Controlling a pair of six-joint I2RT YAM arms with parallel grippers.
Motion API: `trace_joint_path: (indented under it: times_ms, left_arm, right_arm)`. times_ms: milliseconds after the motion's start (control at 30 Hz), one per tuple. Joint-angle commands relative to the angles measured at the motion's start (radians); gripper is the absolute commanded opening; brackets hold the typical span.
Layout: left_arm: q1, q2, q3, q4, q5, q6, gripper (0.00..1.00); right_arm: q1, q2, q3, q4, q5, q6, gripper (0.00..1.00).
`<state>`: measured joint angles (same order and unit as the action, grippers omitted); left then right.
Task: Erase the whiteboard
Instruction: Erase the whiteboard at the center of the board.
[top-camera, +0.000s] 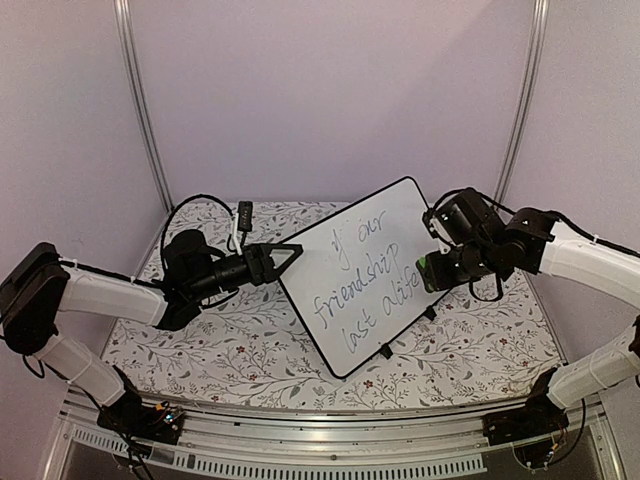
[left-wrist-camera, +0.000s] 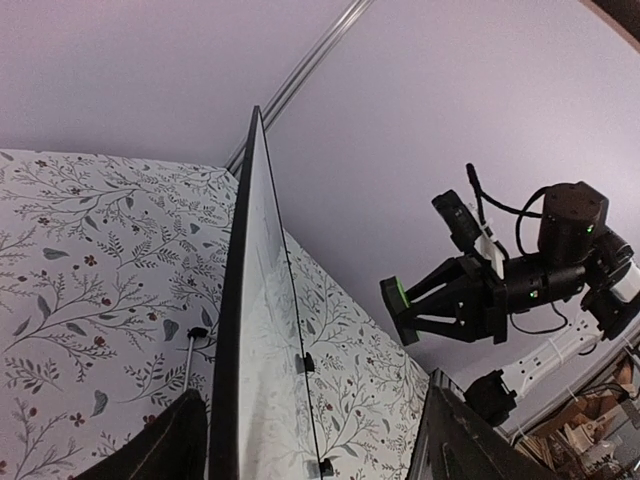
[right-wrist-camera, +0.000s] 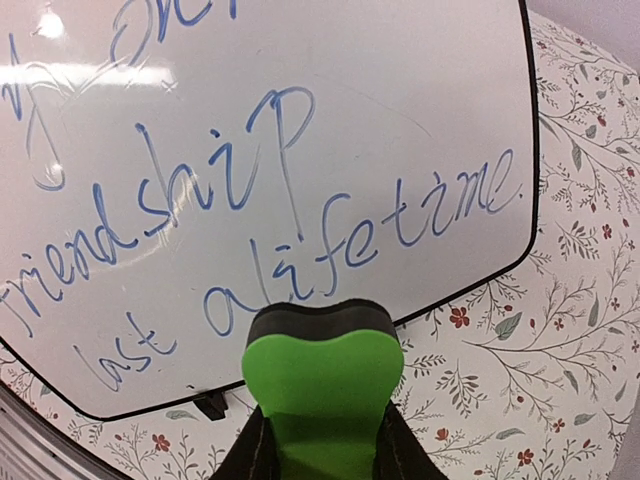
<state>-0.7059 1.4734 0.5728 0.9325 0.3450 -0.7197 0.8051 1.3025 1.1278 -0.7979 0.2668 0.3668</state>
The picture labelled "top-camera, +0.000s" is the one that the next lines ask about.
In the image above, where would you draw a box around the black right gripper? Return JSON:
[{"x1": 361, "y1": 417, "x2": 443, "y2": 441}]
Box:
[{"x1": 424, "y1": 241, "x2": 498, "y2": 292}]

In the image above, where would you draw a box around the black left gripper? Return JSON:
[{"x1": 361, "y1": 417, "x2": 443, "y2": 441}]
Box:
[{"x1": 189, "y1": 243, "x2": 303, "y2": 303}]

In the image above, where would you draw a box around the green black whiteboard eraser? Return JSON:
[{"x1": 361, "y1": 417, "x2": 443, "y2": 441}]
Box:
[{"x1": 416, "y1": 256, "x2": 434, "y2": 293}]

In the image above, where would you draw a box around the white whiteboard black frame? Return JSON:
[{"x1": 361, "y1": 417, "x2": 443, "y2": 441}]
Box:
[{"x1": 280, "y1": 177, "x2": 438, "y2": 379}]

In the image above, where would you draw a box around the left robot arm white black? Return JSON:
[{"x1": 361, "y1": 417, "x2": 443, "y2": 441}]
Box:
[{"x1": 1, "y1": 229, "x2": 303, "y2": 434}]

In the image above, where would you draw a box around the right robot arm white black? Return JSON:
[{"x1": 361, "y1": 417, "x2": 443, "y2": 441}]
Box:
[{"x1": 416, "y1": 187, "x2": 639, "y2": 436}]

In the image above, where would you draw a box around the black whiteboard stand clip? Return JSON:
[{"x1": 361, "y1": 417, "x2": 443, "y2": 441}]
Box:
[
  {"x1": 379, "y1": 344, "x2": 393, "y2": 359},
  {"x1": 424, "y1": 307, "x2": 436, "y2": 320}
]

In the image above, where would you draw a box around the floral patterned table mat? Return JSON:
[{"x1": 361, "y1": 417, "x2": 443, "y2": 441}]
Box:
[{"x1": 99, "y1": 201, "x2": 569, "y2": 412}]

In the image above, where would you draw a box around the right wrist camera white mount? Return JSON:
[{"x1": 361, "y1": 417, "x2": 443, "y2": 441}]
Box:
[{"x1": 422, "y1": 209, "x2": 452, "y2": 254}]

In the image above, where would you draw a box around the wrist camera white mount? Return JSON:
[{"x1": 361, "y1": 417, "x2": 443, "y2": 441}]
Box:
[
  {"x1": 422, "y1": 209, "x2": 452, "y2": 254},
  {"x1": 228, "y1": 200, "x2": 253, "y2": 254}
]

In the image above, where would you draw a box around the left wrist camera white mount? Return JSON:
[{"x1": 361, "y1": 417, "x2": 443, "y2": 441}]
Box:
[{"x1": 228, "y1": 200, "x2": 253, "y2": 254}]

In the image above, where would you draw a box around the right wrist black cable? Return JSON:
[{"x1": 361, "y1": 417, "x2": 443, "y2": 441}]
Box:
[{"x1": 467, "y1": 192, "x2": 506, "y2": 302}]

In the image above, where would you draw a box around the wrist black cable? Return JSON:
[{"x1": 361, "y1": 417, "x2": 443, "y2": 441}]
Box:
[
  {"x1": 157, "y1": 193, "x2": 239, "y2": 266},
  {"x1": 467, "y1": 192, "x2": 506, "y2": 302}
]

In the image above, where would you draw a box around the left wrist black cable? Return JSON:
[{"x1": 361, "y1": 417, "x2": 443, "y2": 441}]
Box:
[{"x1": 157, "y1": 193, "x2": 239, "y2": 266}]

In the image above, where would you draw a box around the right aluminium frame post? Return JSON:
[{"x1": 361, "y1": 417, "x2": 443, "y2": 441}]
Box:
[{"x1": 493, "y1": 0, "x2": 550, "y2": 203}]

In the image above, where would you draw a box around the aluminium frame post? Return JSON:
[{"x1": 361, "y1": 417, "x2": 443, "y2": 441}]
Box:
[
  {"x1": 113, "y1": 0, "x2": 174, "y2": 213},
  {"x1": 493, "y1": 0, "x2": 550, "y2": 203}
]

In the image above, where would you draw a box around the front aluminium rail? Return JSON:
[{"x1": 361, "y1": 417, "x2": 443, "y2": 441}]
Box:
[{"x1": 42, "y1": 388, "x2": 632, "y2": 479}]

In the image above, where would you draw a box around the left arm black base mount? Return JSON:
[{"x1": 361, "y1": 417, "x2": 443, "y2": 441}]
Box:
[{"x1": 97, "y1": 396, "x2": 185, "y2": 445}]

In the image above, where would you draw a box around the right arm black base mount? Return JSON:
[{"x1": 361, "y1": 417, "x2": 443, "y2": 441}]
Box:
[{"x1": 482, "y1": 367, "x2": 569, "y2": 446}]

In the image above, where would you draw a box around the left aluminium frame post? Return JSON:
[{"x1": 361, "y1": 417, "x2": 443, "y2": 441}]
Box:
[{"x1": 113, "y1": 0, "x2": 174, "y2": 213}]

